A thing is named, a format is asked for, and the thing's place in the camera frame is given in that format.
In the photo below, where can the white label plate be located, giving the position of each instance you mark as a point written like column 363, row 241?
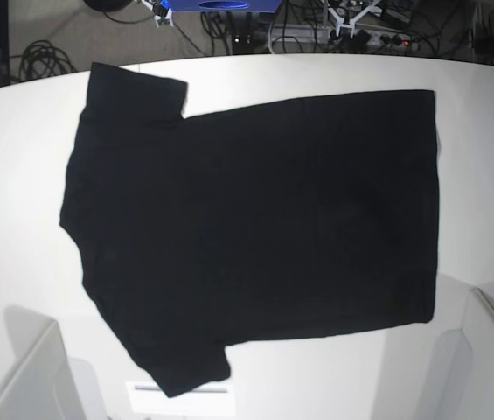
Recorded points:
column 210, row 400

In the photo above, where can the black T-shirt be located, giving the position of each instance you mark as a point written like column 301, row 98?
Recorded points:
column 305, row 218

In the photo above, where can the blue box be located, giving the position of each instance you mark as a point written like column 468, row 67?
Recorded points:
column 268, row 6

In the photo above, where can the white partition right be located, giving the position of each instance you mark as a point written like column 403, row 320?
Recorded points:
column 460, row 379

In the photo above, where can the white partition left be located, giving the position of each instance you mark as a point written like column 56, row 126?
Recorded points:
column 38, row 380

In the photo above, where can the white partition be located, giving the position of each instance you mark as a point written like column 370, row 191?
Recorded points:
column 38, row 380
column 460, row 379

